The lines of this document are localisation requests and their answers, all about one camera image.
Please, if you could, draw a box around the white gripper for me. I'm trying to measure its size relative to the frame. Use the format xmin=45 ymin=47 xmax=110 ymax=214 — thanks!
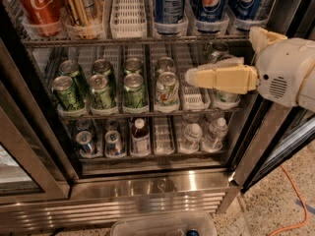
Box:
xmin=185 ymin=27 xmax=315 ymax=107

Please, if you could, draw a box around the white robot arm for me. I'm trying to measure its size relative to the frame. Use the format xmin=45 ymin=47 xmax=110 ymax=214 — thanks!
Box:
xmin=185 ymin=27 xmax=315 ymax=112

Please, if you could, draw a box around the white 7up can middle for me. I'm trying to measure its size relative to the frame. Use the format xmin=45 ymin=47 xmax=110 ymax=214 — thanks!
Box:
xmin=220 ymin=54 xmax=237 ymax=61

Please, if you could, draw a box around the white 7up can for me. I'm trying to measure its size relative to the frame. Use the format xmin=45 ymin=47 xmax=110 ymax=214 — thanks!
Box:
xmin=220 ymin=54 xmax=237 ymax=61
xmin=215 ymin=90 xmax=239 ymax=103
xmin=202 ymin=41 xmax=228 ymax=63

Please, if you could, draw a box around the white 7up can back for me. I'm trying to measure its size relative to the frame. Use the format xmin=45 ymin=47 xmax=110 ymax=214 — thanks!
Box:
xmin=202 ymin=41 xmax=228 ymax=63

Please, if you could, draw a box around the white 7up can front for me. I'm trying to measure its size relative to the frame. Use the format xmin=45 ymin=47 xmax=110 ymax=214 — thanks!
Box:
xmin=215 ymin=90 xmax=239 ymax=103

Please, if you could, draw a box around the white empty tray middle shelf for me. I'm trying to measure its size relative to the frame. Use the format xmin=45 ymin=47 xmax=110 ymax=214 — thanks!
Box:
xmin=171 ymin=43 xmax=212 ymax=112

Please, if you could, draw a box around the white empty tray shelf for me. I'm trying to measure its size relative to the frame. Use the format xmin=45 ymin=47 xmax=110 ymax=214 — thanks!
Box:
xmin=154 ymin=117 xmax=175 ymax=155
xmin=171 ymin=43 xmax=212 ymax=112

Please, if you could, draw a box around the white diet can back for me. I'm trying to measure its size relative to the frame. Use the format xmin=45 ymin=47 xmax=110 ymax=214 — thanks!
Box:
xmin=155 ymin=56 xmax=176 ymax=77

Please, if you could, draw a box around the white diet can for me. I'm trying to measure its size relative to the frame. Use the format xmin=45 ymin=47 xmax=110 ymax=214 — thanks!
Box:
xmin=156 ymin=72 xmax=179 ymax=106
xmin=155 ymin=56 xmax=176 ymax=77

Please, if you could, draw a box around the white diet can front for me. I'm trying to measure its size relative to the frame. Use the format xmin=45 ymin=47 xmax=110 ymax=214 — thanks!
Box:
xmin=156 ymin=72 xmax=179 ymax=106

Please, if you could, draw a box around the green can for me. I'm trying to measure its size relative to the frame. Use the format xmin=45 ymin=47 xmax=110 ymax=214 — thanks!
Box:
xmin=123 ymin=58 xmax=143 ymax=75
xmin=124 ymin=73 xmax=148 ymax=109
xmin=59 ymin=60 xmax=88 ymax=97
xmin=92 ymin=59 xmax=116 ymax=86
xmin=52 ymin=76 xmax=85 ymax=112
xmin=88 ymin=74 xmax=116 ymax=110

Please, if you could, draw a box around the white empty can tray top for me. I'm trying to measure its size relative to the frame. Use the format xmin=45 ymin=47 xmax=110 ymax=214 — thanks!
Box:
xmin=110 ymin=0 xmax=147 ymax=39

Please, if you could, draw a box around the white empty tray bottom shelf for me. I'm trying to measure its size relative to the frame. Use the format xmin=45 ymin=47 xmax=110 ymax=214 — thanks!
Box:
xmin=154 ymin=117 xmax=175 ymax=155

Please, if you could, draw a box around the stainless steel fridge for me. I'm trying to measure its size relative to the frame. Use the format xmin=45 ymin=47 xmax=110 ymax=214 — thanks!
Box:
xmin=0 ymin=0 xmax=314 ymax=232

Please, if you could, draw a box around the green can back left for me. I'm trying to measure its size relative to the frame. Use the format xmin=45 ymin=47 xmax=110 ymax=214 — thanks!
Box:
xmin=59 ymin=60 xmax=88 ymax=97

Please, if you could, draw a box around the gold soda can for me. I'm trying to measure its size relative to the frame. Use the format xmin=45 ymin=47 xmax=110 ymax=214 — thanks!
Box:
xmin=64 ymin=0 xmax=101 ymax=39

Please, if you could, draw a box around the green can front left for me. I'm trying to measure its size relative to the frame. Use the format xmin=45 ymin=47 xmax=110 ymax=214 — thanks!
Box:
xmin=52 ymin=76 xmax=85 ymax=112

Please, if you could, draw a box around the red coca-cola can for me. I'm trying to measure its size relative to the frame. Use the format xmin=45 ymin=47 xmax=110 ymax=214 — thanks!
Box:
xmin=18 ymin=0 xmax=61 ymax=37

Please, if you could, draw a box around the clear water bottle right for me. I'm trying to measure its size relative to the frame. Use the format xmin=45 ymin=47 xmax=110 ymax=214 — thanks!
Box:
xmin=201 ymin=117 xmax=228 ymax=152

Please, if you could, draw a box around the clear water bottle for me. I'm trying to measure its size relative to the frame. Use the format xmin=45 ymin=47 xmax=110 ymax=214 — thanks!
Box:
xmin=201 ymin=117 xmax=228 ymax=152
xmin=179 ymin=123 xmax=203 ymax=153

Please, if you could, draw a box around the clear water bottle left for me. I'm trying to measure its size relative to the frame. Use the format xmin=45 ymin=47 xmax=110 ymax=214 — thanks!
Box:
xmin=179 ymin=123 xmax=203 ymax=153

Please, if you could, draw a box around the dark drink bottle white cap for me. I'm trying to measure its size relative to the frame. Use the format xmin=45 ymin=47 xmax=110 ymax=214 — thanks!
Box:
xmin=131 ymin=118 xmax=151 ymax=156

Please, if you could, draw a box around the orange cable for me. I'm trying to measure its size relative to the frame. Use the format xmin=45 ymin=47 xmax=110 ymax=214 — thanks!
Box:
xmin=269 ymin=164 xmax=310 ymax=236

